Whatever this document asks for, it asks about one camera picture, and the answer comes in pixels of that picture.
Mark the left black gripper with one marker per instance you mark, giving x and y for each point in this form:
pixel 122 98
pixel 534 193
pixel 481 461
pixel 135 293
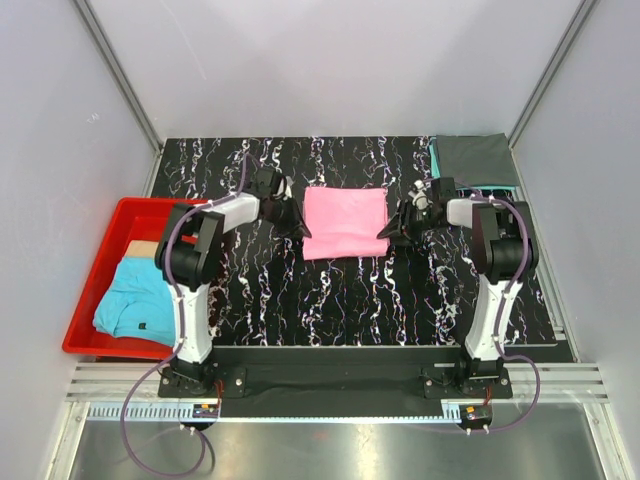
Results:
pixel 295 225

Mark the aluminium frame post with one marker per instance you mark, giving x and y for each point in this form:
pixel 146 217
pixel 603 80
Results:
pixel 570 35
pixel 108 54

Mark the slotted cable duct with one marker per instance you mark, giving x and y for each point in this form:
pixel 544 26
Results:
pixel 190 412

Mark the folded teal t shirt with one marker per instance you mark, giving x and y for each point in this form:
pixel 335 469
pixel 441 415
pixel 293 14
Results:
pixel 436 172

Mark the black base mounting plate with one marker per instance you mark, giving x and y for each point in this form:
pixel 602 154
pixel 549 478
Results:
pixel 353 383

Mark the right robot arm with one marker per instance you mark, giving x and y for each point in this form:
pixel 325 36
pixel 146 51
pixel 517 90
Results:
pixel 504 251

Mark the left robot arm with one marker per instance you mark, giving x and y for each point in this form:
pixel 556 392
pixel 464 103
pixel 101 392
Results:
pixel 190 251

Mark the right aluminium frame post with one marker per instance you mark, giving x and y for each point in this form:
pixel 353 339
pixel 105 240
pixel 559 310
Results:
pixel 570 35

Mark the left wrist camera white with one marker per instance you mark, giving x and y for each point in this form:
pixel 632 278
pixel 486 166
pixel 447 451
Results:
pixel 284 189

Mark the left aluminium frame post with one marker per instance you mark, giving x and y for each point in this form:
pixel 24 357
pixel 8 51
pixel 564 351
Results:
pixel 108 54

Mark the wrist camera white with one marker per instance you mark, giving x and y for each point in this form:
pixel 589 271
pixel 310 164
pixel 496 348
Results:
pixel 419 195
pixel 284 189

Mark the folded dark grey t shirt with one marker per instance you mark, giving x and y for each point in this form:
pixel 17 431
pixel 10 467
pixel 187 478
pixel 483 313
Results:
pixel 477 160

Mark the light blue t shirt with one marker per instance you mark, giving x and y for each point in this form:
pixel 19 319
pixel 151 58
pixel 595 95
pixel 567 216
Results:
pixel 137 304

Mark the beige t shirt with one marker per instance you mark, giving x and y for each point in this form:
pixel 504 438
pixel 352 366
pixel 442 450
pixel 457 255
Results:
pixel 141 249

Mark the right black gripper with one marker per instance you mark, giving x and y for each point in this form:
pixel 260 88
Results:
pixel 408 235

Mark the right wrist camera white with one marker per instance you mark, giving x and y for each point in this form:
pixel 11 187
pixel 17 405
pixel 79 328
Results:
pixel 419 195

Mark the pink t shirt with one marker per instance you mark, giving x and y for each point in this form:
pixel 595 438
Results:
pixel 344 223

